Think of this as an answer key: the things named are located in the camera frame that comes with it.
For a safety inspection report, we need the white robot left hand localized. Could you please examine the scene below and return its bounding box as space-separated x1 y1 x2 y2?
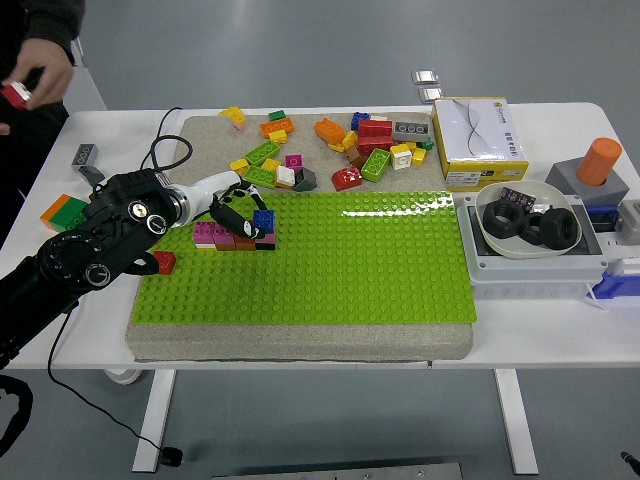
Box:
184 169 270 241

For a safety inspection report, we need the person's left hand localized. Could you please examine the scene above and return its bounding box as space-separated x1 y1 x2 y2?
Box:
8 42 76 112

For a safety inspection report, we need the red and white brick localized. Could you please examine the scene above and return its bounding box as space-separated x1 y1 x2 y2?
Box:
0 81 34 113

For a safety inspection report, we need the long pink toy brick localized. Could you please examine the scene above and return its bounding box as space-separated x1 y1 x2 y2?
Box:
193 221 236 247

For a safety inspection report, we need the lime green toy brick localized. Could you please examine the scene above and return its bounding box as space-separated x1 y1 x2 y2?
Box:
242 164 278 191
360 147 392 184
244 140 282 167

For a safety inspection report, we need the grey three-hole toy brick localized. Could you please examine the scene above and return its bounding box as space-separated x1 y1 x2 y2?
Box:
392 121 433 143
70 143 100 169

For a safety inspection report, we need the long orange toy brick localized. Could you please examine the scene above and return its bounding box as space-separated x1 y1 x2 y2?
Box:
40 193 72 231
259 118 296 140
314 117 348 147

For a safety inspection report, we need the dark grey sloped brick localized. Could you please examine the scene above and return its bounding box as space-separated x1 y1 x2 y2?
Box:
292 167 319 194
76 165 107 186

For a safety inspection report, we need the large dark green brick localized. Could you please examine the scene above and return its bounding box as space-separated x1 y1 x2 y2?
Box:
49 197 90 234

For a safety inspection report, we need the green studded baseplate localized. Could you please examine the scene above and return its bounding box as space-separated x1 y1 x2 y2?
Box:
130 191 479 327

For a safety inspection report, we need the red sloped toy brick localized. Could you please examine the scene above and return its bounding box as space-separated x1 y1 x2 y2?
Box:
331 166 365 193

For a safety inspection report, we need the large red toy brick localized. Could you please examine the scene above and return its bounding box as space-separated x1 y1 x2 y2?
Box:
356 119 395 157

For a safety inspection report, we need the white and yellow brick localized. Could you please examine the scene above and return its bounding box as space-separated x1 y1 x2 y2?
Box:
389 143 413 172

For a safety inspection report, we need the person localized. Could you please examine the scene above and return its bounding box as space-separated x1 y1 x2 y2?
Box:
0 0 71 244

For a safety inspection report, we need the white table leg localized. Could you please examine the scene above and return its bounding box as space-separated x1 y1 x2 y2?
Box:
492 368 541 476
130 368 178 474

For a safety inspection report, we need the blue plastic block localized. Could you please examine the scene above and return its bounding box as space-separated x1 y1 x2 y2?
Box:
599 269 640 301

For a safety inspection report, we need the grey-brown foam mat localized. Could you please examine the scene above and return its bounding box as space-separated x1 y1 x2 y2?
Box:
123 113 476 362

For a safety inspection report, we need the grey junction box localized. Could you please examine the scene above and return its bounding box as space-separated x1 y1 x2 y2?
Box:
455 192 609 302

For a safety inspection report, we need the dark blue part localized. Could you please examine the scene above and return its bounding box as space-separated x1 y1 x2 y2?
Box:
587 204 620 234

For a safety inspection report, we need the light grey connector part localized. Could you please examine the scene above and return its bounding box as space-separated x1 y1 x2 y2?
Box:
615 199 640 234

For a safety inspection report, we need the large black hex nut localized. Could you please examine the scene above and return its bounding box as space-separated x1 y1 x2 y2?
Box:
519 212 547 247
538 206 582 248
481 200 527 239

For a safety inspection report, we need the grey block with hole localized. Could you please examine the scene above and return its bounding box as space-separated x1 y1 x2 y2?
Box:
544 157 631 207

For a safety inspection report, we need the white bowl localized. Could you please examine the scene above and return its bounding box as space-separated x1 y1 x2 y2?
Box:
474 179 584 261

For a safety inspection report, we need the yellow and white carton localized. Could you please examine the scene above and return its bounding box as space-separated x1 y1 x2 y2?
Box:
430 96 531 189

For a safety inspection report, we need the dark circuit board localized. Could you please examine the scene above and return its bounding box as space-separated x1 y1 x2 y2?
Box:
499 186 537 208

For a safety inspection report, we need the orange cylinder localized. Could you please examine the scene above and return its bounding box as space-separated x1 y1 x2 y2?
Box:
575 136 624 188

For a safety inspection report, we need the black power cord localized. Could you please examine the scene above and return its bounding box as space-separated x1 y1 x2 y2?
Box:
47 106 185 454

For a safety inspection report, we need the white cable tie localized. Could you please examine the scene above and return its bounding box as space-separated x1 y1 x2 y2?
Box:
583 282 612 312

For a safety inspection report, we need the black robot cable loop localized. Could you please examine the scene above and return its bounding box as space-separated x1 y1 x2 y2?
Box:
0 374 35 459

